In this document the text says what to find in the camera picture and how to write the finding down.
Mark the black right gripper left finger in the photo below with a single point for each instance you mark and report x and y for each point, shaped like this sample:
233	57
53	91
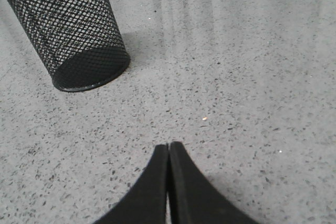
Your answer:
146	200

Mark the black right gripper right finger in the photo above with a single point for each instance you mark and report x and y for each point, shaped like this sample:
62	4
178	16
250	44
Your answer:
193	199

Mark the black mesh metal bucket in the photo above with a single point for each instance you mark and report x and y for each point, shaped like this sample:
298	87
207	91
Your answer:
78	41

